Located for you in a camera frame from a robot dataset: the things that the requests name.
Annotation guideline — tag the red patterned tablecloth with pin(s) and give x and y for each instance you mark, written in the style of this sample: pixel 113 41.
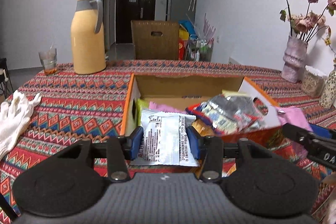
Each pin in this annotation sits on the red patterned tablecloth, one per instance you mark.
pixel 78 98

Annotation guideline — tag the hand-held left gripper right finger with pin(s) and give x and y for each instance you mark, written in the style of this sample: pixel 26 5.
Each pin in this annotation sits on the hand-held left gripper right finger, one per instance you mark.
pixel 193 140

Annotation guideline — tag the orange cardboard box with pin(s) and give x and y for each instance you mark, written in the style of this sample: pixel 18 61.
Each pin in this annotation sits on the orange cardboard box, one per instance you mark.
pixel 183 87

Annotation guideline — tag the pink textured vase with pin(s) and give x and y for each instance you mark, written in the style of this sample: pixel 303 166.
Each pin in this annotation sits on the pink textured vase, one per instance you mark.
pixel 295 56

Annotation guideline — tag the yellow flower branches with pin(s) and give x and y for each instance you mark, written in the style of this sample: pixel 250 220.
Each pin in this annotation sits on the yellow flower branches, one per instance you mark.
pixel 327 41

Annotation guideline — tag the dark entrance door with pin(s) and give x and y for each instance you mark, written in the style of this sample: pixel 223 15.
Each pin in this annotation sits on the dark entrance door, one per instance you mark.
pixel 123 16

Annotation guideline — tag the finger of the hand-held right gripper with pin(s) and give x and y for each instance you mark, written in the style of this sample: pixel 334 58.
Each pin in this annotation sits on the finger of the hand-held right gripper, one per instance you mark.
pixel 319 130
pixel 296 133

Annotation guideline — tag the purple dried grass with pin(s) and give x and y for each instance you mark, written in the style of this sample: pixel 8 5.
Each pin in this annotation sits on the purple dried grass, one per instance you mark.
pixel 208 27

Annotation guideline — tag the red gift box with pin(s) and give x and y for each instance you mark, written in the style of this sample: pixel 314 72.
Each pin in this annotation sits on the red gift box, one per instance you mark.
pixel 181 49

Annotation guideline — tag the yellow thermos jug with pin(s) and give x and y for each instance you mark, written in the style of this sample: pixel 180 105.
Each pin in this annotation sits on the yellow thermos jug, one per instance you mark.
pixel 88 43

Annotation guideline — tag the grey interior door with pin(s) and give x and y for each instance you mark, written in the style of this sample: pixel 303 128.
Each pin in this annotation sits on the grey interior door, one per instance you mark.
pixel 106 11

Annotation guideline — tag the yellow bag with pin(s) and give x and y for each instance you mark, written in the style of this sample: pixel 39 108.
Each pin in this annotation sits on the yellow bag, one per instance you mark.
pixel 183 35

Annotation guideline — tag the white cotton glove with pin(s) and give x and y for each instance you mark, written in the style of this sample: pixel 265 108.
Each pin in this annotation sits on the white cotton glove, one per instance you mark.
pixel 13 119

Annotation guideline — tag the white wall heater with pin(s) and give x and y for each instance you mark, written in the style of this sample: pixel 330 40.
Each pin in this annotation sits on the white wall heater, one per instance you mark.
pixel 235 60

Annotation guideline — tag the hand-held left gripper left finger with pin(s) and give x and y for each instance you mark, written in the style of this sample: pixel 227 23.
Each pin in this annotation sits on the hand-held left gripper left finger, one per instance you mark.
pixel 136 140

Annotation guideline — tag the person's right hand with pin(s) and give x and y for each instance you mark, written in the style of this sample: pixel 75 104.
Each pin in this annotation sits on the person's right hand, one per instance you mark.
pixel 331 213

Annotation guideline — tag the clear drinking glass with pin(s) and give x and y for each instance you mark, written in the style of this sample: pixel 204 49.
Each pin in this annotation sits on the clear drinking glass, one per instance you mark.
pixel 48 62

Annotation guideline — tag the blue plastic bin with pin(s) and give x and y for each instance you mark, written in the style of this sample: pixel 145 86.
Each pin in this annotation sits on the blue plastic bin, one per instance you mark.
pixel 187 26

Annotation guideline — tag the white snack packet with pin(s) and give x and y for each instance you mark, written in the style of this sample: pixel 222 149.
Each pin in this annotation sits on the white snack packet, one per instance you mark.
pixel 165 134

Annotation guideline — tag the black chair with clothes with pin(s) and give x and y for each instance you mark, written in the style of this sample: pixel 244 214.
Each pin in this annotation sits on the black chair with clothes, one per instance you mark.
pixel 4 77

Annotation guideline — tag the bunch of dried pink roses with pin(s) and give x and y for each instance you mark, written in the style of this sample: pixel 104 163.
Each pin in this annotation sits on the bunch of dried pink roses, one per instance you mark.
pixel 304 23

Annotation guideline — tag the pink snack packet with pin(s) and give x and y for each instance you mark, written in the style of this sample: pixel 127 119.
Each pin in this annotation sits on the pink snack packet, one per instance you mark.
pixel 294 116
pixel 162 107

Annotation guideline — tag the green snack packet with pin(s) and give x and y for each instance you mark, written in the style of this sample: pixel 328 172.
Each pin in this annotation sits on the green snack packet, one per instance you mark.
pixel 140 108

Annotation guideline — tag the floral ceramic vase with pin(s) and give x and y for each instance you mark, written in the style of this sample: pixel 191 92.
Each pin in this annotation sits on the floral ceramic vase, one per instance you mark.
pixel 329 90

